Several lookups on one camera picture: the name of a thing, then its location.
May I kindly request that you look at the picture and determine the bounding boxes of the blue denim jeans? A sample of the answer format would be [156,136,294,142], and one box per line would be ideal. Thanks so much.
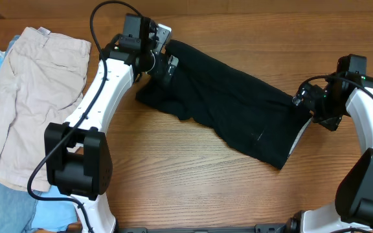
[0,184,37,233]

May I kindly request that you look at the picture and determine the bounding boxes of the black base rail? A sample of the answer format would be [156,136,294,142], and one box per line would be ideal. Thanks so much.
[118,223,286,233]

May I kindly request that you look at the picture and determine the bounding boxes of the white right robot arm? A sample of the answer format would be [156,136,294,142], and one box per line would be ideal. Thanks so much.
[279,54,373,232]

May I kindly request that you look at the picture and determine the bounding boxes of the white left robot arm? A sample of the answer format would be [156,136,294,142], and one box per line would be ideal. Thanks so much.
[44,14,178,232]

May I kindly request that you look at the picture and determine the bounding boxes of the light blue shirt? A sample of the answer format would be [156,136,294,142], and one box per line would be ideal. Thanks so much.
[0,34,78,233]

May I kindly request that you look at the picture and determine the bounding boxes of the beige khaki shorts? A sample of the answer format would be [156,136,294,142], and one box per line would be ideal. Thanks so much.
[0,27,91,191]

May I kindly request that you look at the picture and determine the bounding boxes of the black shorts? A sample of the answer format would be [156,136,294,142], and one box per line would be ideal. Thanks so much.
[136,40,311,170]

